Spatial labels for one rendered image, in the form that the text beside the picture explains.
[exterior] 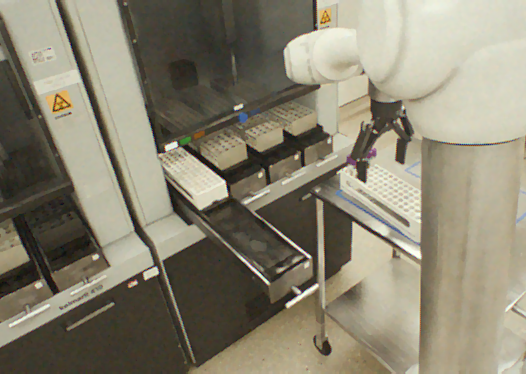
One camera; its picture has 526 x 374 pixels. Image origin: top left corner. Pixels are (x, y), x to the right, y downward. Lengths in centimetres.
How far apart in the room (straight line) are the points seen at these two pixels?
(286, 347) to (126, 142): 109
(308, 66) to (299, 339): 128
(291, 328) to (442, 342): 141
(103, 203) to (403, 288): 111
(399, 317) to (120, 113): 114
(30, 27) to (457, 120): 91
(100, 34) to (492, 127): 92
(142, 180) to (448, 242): 97
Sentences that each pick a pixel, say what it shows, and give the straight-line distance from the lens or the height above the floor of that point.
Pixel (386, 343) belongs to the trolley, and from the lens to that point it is 159.
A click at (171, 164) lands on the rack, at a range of 142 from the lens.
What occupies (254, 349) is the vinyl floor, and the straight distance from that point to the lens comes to 192.
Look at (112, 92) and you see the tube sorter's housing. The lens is 119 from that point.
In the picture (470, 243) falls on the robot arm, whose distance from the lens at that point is 51.
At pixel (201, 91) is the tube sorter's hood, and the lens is 129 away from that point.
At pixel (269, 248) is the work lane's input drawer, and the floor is 80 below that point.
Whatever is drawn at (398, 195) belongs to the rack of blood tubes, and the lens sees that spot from 118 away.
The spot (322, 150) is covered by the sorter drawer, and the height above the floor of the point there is 77.
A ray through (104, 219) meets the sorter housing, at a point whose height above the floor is 83.
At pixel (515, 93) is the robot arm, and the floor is 141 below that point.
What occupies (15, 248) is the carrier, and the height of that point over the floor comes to 87.
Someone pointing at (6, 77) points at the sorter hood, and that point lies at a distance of 111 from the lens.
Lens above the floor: 158
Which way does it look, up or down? 36 degrees down
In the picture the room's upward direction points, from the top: 6 degrees counter-clockwise
